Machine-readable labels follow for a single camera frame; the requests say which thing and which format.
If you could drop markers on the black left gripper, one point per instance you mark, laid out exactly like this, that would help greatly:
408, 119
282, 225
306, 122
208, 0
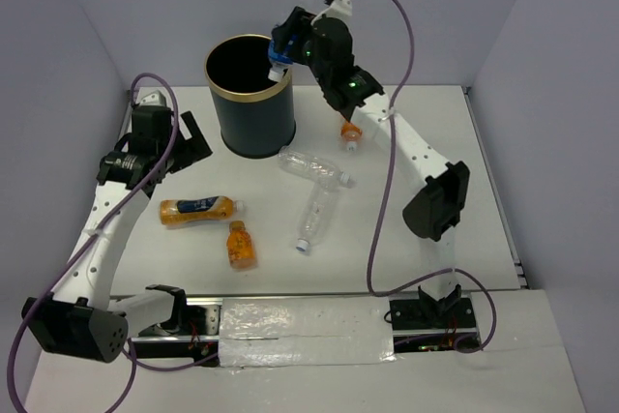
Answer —
201, 148

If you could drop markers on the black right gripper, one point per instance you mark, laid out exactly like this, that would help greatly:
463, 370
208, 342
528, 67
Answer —
297, 24

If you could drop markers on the blue label water bottle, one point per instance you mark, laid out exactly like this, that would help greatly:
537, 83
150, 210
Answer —
282, 41

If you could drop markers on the large orange milk tea bottle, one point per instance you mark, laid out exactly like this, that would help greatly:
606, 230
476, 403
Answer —
213, 208

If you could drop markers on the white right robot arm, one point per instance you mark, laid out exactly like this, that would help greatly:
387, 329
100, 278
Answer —
439, 187

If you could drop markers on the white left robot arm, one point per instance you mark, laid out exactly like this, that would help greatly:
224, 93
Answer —
77, 317

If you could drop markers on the dark bin with gold rim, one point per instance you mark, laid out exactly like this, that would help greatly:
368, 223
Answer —
256, 114

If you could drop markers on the clear crushed bottle upper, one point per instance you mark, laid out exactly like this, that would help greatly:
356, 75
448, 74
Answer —
323, 172

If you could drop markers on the orange bottle with white label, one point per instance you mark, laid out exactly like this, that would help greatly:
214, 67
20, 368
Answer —
350, 136

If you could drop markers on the small orange juice bottle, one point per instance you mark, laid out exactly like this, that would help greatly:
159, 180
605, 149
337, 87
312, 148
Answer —
240, 248

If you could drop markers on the clear bottle blue cap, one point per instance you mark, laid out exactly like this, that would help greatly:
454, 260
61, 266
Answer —
316, 217

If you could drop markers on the silver foil tape patch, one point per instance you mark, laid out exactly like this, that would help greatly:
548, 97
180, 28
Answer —
308, 331

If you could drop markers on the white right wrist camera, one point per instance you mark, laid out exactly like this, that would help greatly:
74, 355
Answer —
338, 9

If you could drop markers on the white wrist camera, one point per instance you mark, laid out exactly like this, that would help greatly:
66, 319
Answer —
155, 98
338, 9

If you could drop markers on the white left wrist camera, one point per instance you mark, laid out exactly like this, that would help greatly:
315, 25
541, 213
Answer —
155, 98

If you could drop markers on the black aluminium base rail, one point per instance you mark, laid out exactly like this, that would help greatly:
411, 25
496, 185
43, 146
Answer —
197, 337

